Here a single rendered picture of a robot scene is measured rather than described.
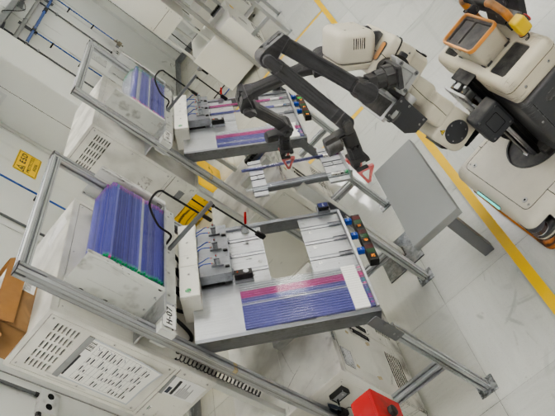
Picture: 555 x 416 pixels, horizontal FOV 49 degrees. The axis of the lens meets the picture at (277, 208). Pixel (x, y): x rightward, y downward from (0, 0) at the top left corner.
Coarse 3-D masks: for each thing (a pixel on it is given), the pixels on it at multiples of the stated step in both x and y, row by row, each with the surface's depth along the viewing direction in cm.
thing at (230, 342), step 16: (304, 320) 228; (320, 320) 227; (336, 320) 228; (352, 320) 229; (368, 320) 230; (224, 336) 225; (240, 336) 225; (256, 336) 226; (272, 336) 227; (288, 336) 228
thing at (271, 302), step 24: (240, 288) 246; (264, 288) 245; (288, 288) 244; (312, 288) 242; (336, 288) 241; (360, 288) 239; (264, 312) 234; (288, 312) 232; (312, 312) 231; (336, 312) 230
